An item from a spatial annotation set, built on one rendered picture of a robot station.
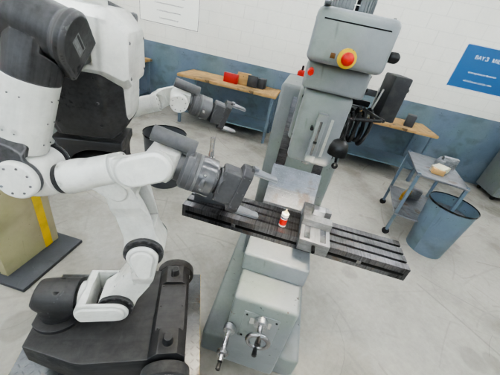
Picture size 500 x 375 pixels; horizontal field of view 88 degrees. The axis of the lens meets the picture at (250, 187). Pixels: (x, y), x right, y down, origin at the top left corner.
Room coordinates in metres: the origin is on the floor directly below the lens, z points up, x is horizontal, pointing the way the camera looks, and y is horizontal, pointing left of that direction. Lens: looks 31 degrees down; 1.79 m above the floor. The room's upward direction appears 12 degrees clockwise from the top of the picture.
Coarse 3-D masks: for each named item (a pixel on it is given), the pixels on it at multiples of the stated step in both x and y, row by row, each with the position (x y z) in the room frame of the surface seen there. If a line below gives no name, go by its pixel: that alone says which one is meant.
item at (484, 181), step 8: (496, 160) 4.77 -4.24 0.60; (488, 168) 4.81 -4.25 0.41; (496, 168) 4.64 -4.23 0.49; (480, 176) 4.85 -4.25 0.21; (488, 176) 4.68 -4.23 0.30; (496, 176) 4.52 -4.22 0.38; (480, 184) 4.73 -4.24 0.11; (488, 184) 4.57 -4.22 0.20; (496, 184) 4.41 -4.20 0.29; (488, 192) 4.44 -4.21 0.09; (496, 192) 4.32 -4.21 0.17
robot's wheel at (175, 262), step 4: (168, 260) 1.01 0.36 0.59; (172, 260) 1.01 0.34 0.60; (176, 260) 1.01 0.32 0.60; (180, 260) 1.02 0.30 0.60; (184, 260) 1.03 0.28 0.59; (164, 264) 0.99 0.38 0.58; (168, 264) 0.98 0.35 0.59; (172, 264) 0.98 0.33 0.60; (176, 264) 0.99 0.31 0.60; (180, 264) 0.99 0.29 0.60; (184, 264) 1.01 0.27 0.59; (188, 264) 1.03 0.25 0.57; (160, 268) 0.98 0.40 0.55; (188, 268) 1.00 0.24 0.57; (192, 268) 1.03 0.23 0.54; (192, 272) 1.01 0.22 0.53; (192, 276) 1.01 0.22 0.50
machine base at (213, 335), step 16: (240, 240) 1.72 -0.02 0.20; (240, 256) 1.54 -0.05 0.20; (240, 272) 1.37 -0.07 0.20; (224, 288) 1.20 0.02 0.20; (224, 304) 1.08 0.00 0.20; (208, 320) 0.95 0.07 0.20; (224, 320) 0.97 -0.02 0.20; (208, 336) 0.87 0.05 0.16; (288, 352) 0.86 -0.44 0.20; (288, 368) 0.82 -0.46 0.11
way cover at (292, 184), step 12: (276, 168) 1.56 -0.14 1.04; (288, 168) 1.56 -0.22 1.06; (288, 180) 1.52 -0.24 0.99; (300, 180) 1.53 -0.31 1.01; (276, 192) 1.48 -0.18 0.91; (288, 192) 1.48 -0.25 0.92; (300, 192) 1.49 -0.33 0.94; (312, 192) 1.49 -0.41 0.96; (276, 204) 1.42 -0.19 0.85; (288, 204) 1.43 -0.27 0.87; (300, 204) 1.43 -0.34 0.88
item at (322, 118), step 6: (318, 114) 1.08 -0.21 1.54; (324, 114) 1.08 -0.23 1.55; (318, 120) 1.07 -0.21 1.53; (324, 120) 1.06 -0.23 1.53; (318, 126) 1.07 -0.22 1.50; (324, 126) 1.07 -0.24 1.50; (312, 132) 1.08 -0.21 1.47; (318, 132) 1.07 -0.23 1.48; (312, 138) 1.07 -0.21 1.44; (318, 138) 1.07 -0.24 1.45; (312, 144) 1.07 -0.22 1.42; (318, 144) 1.07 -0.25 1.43; (312, 150) 1.07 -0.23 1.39; (306, 156) 1.07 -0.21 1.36; (312, 156) 1.06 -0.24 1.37; (312, 162) 1.06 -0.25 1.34
